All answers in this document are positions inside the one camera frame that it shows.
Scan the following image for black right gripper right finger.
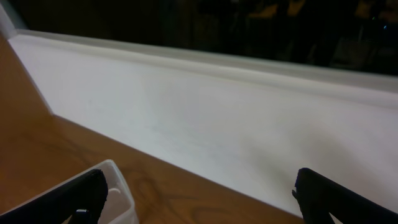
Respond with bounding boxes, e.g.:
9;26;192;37
292;168;397;224

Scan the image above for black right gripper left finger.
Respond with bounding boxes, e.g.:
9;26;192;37
1;169;108;223

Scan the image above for clear plastic container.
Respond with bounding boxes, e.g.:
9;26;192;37
1;160;139;223

